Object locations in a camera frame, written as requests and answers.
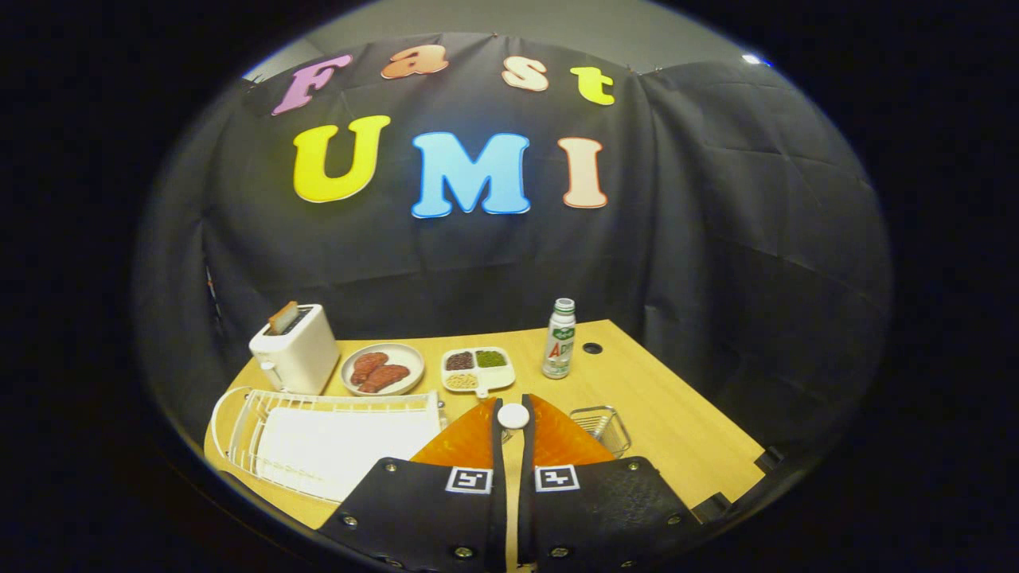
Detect white divided bean dish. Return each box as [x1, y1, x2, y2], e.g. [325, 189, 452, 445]
[440, 346, 517, 399]

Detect white dish rack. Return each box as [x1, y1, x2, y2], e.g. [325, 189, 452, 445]
[209, 386, 447, 504]

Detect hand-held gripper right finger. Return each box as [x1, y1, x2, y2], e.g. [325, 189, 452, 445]
[517, 393, 705, 570]

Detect white toaster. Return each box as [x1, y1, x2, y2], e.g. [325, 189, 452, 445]
[248, 302, 342, 396]

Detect white drink bottle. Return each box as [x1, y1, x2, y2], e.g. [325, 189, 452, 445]
[541, 298, 577, 380]

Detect black backdrop cloth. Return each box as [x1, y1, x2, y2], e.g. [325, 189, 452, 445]
[131, 32, 892, 478]

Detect metal wire basket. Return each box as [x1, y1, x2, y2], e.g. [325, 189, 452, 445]
[570, 405, 632, 458]

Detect red meat piece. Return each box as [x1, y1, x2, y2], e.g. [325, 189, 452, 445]
[350, 352, 389, 386]
[358, 364, 412, 394]

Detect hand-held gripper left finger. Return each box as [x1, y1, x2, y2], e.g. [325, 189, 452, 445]
[318, 396, 508, 570]

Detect small round beige dish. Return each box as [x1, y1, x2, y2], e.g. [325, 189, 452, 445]
[341, 342, 426, 396]

